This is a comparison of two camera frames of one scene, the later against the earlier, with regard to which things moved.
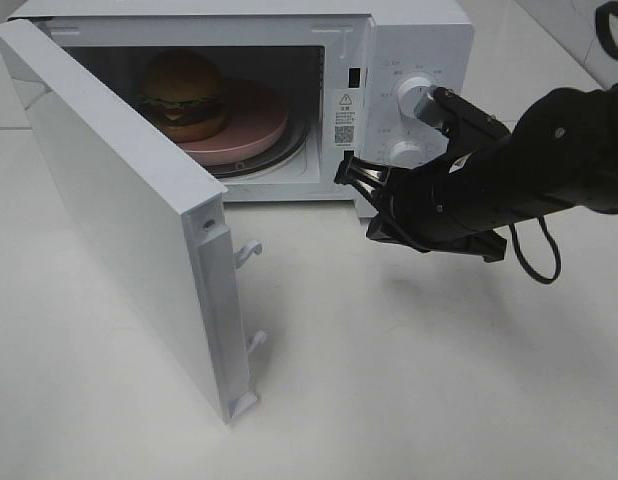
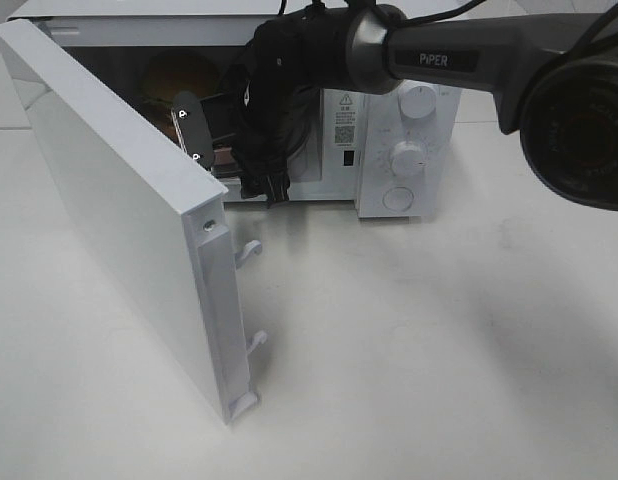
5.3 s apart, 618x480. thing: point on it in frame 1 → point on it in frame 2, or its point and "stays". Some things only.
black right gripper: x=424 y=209 → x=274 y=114
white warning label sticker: x=346 y=118 stays
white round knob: x=407 y=155 stays
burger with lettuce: x=180 y=96 stays
